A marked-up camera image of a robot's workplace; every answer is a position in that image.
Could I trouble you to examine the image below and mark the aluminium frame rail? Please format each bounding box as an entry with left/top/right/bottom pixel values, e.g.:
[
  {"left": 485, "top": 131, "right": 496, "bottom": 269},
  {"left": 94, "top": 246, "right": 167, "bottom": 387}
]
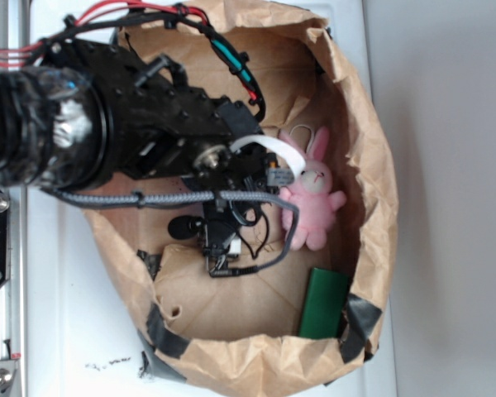
[{"left": 0, "top": 0, "right": 29, "bottom": 397}]

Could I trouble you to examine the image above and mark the brown paper lined box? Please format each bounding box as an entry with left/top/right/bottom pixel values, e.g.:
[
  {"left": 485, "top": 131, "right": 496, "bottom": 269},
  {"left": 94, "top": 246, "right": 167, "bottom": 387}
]
[{"left": 85, "top": 1, "right": 398, "bottom": 396}]

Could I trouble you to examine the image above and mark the red wire bundle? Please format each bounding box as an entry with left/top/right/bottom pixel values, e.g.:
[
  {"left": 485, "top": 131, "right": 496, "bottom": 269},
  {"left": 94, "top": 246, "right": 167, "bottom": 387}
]
[{"left": 0, "top": 0, "right": 267, "bottom": 121}]

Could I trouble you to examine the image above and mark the pink plush bunny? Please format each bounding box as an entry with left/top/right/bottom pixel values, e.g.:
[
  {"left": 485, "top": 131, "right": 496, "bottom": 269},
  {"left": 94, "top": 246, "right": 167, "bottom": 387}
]
[{"left": 279, "top": 127, "right": 346, "bottom": 251}]

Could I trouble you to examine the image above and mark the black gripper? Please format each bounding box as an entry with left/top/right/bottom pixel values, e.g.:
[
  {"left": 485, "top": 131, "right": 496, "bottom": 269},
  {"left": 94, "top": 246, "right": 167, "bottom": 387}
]
[{"left": 187, "top": 143, "right": 280, "bottom": 278}]

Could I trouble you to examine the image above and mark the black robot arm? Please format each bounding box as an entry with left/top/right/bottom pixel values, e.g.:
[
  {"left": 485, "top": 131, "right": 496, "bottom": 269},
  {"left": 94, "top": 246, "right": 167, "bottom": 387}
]
[{"left": 0, "top": 39, "right": 276, "bottom": 277}]

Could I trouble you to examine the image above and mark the green rectangular block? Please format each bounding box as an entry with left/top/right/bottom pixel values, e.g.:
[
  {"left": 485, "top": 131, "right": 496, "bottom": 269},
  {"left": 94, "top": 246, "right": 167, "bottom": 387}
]
[{"left": 298, "top": 268, "right": 349, "bottom": 339}]

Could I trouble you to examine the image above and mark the grey braided cable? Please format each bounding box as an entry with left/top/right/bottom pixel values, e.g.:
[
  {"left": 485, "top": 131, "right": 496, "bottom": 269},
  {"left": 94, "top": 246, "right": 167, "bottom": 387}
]
[{"left": 51, "top": 188, "right": 301, "bottom": 279}]

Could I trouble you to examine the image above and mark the white ribbon cable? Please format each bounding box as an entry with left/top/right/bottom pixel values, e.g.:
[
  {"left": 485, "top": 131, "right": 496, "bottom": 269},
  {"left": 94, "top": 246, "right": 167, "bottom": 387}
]
[{"left": 231, "top": 134, "right": 308, "bottom": 178}]

